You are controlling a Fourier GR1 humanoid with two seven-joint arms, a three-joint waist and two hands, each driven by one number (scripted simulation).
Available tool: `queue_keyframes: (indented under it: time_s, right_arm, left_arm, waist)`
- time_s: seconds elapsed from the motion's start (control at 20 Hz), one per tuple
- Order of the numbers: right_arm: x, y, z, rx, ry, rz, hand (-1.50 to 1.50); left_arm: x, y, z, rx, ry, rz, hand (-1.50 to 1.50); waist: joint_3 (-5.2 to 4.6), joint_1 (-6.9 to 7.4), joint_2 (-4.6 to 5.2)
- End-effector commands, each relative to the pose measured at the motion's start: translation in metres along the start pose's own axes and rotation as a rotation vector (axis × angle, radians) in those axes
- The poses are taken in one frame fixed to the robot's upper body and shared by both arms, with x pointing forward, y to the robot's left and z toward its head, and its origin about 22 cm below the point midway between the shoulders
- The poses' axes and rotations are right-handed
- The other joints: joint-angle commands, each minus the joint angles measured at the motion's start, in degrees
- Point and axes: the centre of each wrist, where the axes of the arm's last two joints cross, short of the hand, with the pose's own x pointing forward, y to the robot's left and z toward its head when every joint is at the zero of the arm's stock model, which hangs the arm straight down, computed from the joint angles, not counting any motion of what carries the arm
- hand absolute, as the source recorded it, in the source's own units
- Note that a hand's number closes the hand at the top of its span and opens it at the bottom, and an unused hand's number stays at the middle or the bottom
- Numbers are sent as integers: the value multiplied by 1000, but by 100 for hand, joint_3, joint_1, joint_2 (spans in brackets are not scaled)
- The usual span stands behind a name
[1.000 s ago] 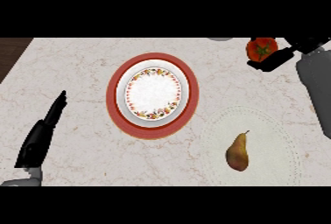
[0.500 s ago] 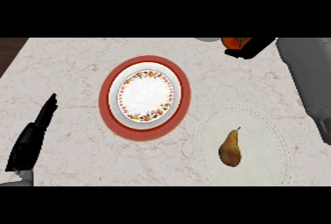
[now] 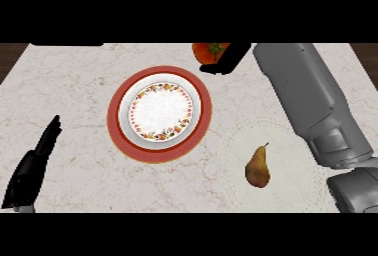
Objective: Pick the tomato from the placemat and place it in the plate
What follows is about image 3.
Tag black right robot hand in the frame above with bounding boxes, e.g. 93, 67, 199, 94
198, 42, 252, 76

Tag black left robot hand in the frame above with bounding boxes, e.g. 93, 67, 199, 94
0, 114, 63, 210

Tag red tomato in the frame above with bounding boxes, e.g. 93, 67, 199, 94
190, 42, 232, 66

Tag white floral plate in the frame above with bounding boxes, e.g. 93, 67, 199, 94
116, 73, 202, 151

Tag red round placemat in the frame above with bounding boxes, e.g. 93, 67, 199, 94
106, 65, 214, 164

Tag white round placemat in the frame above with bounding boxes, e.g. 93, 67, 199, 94
214, 117, 342, 214

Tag brown pear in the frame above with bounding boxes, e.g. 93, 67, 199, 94
243, 142, 271, 189

